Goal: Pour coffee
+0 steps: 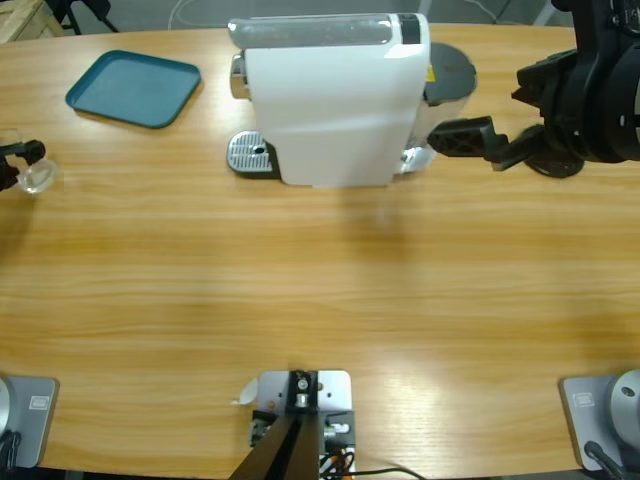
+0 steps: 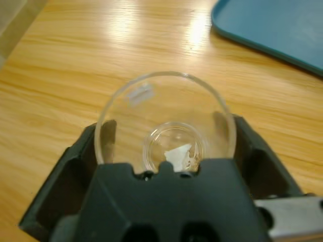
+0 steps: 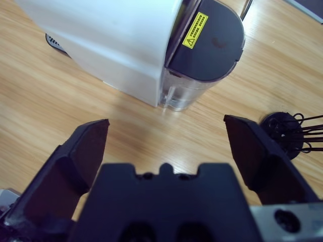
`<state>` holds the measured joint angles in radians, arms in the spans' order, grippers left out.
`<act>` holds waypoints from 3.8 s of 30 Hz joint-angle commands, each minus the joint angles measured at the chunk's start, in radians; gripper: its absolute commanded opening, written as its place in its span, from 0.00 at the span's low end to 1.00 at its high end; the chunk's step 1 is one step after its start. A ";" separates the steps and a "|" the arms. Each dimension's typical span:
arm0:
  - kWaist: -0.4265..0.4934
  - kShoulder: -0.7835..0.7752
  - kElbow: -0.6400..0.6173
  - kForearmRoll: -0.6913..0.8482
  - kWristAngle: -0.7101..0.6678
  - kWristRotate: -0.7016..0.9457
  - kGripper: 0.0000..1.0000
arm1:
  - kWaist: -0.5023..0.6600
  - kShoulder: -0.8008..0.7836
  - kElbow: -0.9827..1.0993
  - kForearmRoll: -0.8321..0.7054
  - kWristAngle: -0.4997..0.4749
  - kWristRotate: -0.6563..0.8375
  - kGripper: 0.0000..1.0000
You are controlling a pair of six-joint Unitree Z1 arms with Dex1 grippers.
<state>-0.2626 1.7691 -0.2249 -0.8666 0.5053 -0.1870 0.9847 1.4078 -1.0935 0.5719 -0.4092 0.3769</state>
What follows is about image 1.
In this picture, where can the grey metal pole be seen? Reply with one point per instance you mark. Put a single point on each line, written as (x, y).
(544, 12)

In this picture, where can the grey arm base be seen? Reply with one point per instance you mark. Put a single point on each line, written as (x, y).
(30, 420)
(600, 415)

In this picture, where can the teal plastic tray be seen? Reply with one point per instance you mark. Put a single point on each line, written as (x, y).
(135, 90)

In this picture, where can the black chair frame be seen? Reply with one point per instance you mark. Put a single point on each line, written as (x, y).
(90, 15)

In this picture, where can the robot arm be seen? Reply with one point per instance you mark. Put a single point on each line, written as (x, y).
(625, 100)

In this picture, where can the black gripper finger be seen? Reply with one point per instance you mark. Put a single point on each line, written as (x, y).
(7, 175)
(32, 150)

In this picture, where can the wooden crate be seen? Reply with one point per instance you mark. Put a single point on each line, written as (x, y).
(30, 20)

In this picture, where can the white paper tab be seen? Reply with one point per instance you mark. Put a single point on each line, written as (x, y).
(245, 392)

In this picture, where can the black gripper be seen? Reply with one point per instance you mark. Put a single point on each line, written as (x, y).
(580, 110)

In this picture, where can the clear glass cup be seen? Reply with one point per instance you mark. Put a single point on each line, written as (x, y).
(40, 177)

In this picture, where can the white capsule coffee machine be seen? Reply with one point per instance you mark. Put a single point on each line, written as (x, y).
(330, 110)

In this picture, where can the black capsule holder with rods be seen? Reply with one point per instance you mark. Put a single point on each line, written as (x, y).
(555, 170)

